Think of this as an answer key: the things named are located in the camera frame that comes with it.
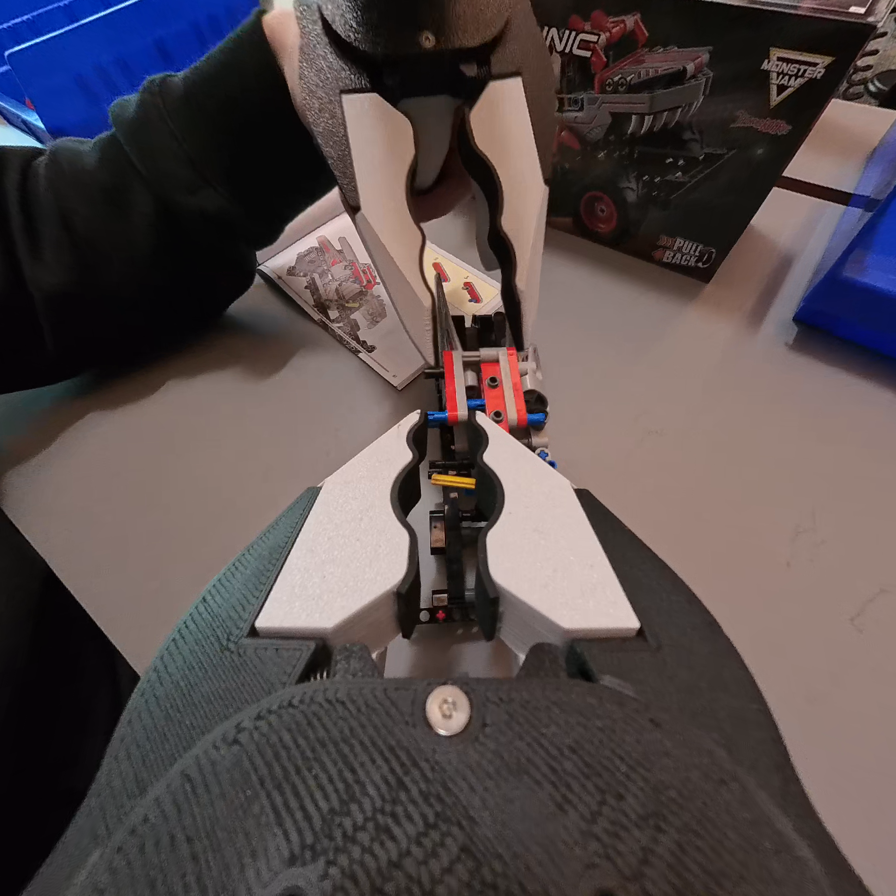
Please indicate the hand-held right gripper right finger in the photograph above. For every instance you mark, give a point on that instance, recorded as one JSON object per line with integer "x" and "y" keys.
{"x": 560, "y": 553}

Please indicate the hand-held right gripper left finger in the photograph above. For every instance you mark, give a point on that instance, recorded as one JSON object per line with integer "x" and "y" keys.
{"x": 336, "y": 553}

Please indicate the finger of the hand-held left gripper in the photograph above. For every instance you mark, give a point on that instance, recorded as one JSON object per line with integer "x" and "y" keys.
{"x": 514, "y": 175}
{"x": 378, "y": 161}

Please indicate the brick-built toy truck model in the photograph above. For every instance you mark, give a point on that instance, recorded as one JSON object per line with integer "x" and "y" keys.
{"x": 504, "y": 392}

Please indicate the red toy brick beam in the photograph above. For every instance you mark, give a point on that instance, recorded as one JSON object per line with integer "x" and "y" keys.
{"x": 455, "y": 395}

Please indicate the person's left forearm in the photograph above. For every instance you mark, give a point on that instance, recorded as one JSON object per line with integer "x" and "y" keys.
{"x": 140, "y": 231}

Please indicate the person's left hand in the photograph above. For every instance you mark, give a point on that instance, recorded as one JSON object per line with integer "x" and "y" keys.
{"x": 280, "y": 42}

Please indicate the building instruction booklet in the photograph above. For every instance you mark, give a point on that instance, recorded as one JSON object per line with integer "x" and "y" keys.
{"x": 329, "y": 294}

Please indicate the black toy set box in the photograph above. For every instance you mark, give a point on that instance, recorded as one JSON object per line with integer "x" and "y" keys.
{"x": 665, "y": 175}

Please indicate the blue storage bin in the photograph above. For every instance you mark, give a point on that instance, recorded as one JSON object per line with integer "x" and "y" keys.
{"x": 21, "y": 119}
{"x": 854, "y": 308}
{"x": 105, "y": 77}

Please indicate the person's black clothing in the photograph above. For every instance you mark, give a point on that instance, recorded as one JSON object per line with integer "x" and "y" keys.
{"x": 42, "y": 700}

